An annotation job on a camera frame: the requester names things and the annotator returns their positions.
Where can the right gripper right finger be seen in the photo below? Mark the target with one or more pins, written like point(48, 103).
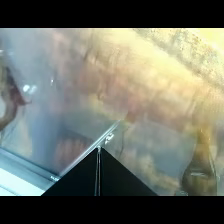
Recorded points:
point(123, 180)

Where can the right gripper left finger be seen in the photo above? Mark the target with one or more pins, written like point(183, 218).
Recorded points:
point(78, 180)

